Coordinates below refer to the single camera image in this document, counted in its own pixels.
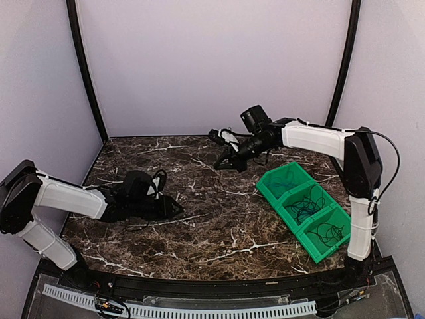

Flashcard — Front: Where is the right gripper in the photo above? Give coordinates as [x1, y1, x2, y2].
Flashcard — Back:
[214, 134, 272, 173]

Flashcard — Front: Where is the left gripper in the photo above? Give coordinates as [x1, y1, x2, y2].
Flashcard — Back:
[128, 195, 183, 221]

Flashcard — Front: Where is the light blue cable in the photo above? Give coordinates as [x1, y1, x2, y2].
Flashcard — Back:
[267, 171, 299, 193]

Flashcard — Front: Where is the dark blue cable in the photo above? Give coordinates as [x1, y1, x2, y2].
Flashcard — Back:
[295, 194, 328, 220]

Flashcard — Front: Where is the black cable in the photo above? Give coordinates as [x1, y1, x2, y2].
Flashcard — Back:
[284, 185, 333, 223]

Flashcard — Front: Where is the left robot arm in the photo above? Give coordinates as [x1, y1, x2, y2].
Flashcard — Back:
[1, 160, 183, 290]

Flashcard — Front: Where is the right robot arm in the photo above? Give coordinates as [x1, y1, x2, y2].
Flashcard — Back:
[208, 105, 388, 288]

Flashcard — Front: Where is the green bin near compartment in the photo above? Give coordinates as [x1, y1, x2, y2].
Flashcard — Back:
[296, 204, 351, 264]

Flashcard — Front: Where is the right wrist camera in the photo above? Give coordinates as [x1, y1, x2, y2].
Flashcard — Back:
[208, 129, 239, 151]

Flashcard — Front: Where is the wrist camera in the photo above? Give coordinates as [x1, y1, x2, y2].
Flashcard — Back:
[208, 129, 239, 151]
[147, 169, 167, 199]

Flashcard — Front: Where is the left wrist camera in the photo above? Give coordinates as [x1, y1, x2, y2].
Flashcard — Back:
[147, 169, 167, 199]

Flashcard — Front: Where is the white slotted cable duct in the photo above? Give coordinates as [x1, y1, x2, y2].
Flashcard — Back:
[42, 284, 317, 318]

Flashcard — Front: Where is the black front rail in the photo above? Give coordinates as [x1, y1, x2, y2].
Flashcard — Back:
[60, 268, 375, 300]

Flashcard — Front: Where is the left black frame post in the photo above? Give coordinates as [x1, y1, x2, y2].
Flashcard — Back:
[66, 0, 109, 144]

